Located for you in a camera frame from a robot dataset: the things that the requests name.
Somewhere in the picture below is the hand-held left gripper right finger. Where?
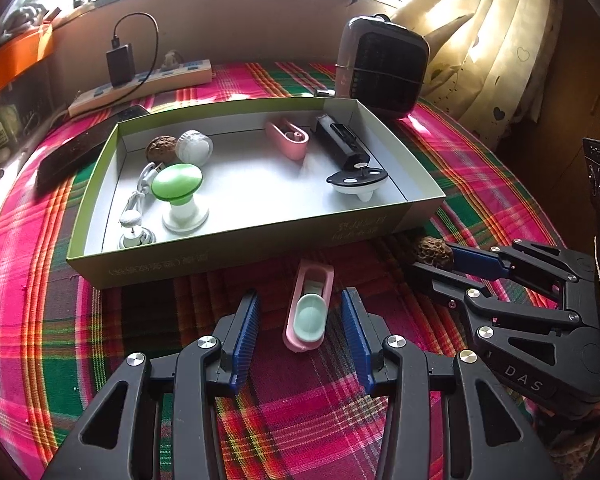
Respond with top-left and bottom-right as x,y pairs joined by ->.
341,287 -> 551,480

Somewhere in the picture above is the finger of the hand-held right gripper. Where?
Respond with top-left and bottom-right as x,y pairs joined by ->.
412,265 -> 596,348
450,241 -> 593,301

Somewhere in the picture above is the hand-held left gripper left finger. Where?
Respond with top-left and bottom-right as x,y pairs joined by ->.
40,289 -> 261,480

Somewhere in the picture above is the brown walnut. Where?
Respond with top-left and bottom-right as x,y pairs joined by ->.
410,236 -> 456,273
146,135 -> 180,166

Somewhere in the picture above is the pink holder with teal scoop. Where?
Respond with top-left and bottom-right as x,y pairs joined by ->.
282,259 -> 336,352

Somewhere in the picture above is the black bear-shaped gadget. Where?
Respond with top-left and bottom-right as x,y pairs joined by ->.
326,165 -> 390,204

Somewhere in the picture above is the small white-tipped metal stand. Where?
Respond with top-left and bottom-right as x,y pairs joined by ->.
117,210 -> 156,250

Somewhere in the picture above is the green and white cardboard box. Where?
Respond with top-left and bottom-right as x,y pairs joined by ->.
66,97 -> 447,290

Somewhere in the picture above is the green mushroom-shaped gadget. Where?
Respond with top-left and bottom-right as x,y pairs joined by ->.
151,162 -> 211,233

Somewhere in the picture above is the white cable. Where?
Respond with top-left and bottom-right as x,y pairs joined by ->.
119,161 -> 163,221

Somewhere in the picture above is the small black rectangular device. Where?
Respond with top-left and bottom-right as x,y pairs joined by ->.
312,114 -> 371,171

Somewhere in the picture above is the white round ribbed gadget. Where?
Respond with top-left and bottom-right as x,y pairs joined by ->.
175,130 -> 214,166

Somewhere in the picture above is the pink oblong holder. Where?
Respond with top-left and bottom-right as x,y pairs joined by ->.
265,117 -> 311,161

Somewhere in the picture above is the brown wooden cabinet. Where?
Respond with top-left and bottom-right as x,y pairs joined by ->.
495,0 -> 600,241

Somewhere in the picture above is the grey desktop heater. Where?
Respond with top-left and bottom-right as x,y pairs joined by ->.
334,14 -> 429,120

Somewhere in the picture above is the cream heart-print curtain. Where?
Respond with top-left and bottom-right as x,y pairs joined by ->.
395,0 -> 566,146

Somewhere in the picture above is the black smartphone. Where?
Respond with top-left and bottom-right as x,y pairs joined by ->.
34,105 -> 151,196

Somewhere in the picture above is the white power strip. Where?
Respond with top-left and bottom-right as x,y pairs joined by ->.
67,58 -> 213,117

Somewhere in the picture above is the black charger adapter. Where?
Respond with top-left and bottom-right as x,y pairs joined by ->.
105,44 -> 137,88

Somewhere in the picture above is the clear storage box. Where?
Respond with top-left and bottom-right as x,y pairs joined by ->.
0,60 -> 56,181

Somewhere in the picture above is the orange container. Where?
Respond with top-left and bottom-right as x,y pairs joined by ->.
0,25 -> 56,108

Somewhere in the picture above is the pile of paper clutter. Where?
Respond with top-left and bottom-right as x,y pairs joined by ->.
0,0 -> 61,46

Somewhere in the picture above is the black charger cable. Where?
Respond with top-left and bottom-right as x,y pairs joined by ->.
111,12 -> 159,111

